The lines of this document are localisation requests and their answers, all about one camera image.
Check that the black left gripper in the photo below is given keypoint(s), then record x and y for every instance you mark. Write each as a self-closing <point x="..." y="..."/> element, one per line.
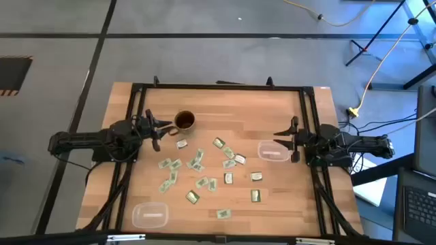
<point x="147" y="129"/>

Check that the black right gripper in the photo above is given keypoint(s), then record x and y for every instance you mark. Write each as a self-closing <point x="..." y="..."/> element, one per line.
<point x="301" y="140"/>

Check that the pale green Stevia packet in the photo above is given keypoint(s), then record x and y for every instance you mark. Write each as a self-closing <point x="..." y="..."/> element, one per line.
<point x="173" y="176"/>
<point x="176" y="164"/>
<point x="200" y="154"/>
<point x="191" y="162"/>
<point x="229" y="164"/>
<point x="199" y="167"/>
<point x="165" y="186"/>
<point x="229" y="152"/>
<point x="223" y="213"/>
<point x="165" y="163"/>
<point x="202" y="182"/>
<point x="213" y="184"/>

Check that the clear plastic container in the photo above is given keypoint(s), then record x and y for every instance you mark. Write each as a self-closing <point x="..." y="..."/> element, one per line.
<point x="267" y="154"/>
<point x="150" y="221"/>

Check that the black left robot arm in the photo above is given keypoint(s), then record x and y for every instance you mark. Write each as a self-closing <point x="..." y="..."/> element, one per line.
<point x="85" y="139"/>

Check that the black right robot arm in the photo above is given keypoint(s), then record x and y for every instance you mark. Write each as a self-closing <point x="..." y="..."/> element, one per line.
<point x="361" y="144"/>

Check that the teal brown ceramic mug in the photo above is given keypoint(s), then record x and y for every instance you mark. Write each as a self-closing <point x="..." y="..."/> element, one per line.
<point x="184" y="119"/>

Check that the white paper sheet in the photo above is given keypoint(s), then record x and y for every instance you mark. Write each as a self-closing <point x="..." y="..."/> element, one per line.
<point x="371" y="190"/>

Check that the black desk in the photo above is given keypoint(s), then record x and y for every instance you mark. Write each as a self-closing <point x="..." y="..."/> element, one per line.
<point x="400" y="204"/>

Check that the black metal stand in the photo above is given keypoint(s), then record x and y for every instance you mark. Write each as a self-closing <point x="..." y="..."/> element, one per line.
<point x="374" y="34"/>

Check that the grey computer monitor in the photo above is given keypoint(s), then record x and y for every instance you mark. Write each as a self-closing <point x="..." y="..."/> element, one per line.
<point x="425" y="136"/>

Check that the black keyboard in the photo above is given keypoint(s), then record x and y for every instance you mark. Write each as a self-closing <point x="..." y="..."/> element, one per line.
<point x="420" y="211"/>

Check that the black aluminium crossbar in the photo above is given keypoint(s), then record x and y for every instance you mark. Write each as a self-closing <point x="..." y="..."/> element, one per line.
<point x="51" y="240"/>

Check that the dark floor hatch striped border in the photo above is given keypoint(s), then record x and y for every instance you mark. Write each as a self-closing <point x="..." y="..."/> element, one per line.
<point x="13" y="73"/>

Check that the black aluminium rig frame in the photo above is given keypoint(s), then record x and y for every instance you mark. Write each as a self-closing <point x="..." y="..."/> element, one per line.
<point x="221" y="87"/>

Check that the silver metal bracket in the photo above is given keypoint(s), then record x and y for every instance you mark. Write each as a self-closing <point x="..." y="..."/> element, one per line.
<point x="126" y="237"/>
<point x="313" y="241"/>

